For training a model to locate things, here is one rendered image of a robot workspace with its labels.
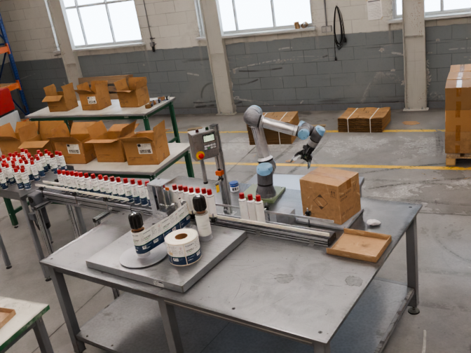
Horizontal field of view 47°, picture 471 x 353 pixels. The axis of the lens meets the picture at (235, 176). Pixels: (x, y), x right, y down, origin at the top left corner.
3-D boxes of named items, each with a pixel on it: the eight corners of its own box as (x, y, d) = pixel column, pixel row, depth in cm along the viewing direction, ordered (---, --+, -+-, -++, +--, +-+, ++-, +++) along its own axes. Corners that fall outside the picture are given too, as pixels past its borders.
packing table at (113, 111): (38, 164, 852) (24, 116, 823) (72, 146, 917) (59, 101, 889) (157, 167, 756) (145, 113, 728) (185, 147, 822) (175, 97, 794)
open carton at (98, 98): (76, 112, 794) (69, 87, 780) (94, 104, 828) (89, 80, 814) (97, 112, 776) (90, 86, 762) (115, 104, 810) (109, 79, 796)
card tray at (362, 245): (326, 253, 322) (326, 247, 320) (344, 233, 341) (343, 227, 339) (376, 262, 305) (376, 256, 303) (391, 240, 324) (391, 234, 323)
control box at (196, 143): (192, 157, 376) (187, 132, 369) (214, 152, 381) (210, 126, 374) (196, 162, 367) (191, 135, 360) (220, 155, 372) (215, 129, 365)
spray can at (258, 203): (256, 225, 358) (252, 196, 350) (260, 221, 362) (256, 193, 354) (263, 226, 355) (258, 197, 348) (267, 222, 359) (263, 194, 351)
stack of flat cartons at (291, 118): (248, 145, 788) (245, 124, 776) (259, 132, 834) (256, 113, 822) (291, 143, 764) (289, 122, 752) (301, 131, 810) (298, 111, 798)
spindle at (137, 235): (133, 256, 340) (123, 215, 330) (143, 249, 347) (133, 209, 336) (144, 259, 335) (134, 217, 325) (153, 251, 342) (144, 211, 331)
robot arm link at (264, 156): (260, 180, 410) (241, 111, 393) (263, 173, 423) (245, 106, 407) (275, 177, 406) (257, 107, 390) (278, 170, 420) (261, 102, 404)
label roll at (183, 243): (183, 269, 319) (179, 248, 314) (162, 260, 333) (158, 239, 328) (208, 254, 332) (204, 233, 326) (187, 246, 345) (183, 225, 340)
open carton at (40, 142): (21, 167, 587) (10, 134, 574) (47, 152, 625) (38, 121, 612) (50, 167, 574) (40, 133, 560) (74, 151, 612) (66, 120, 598)
